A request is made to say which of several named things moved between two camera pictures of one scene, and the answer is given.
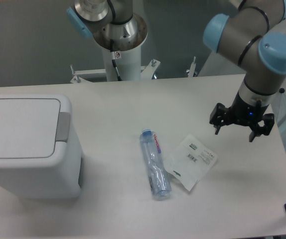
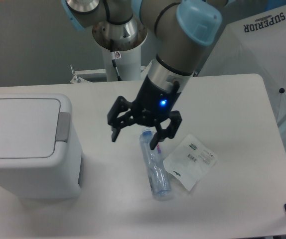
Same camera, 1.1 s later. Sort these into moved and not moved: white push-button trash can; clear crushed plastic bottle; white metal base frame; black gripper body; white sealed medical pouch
Moved: black gripper body
Not moved: white metal base frame; white push-button trash can; white sealed medical pouch; clear crushed plastic bottle
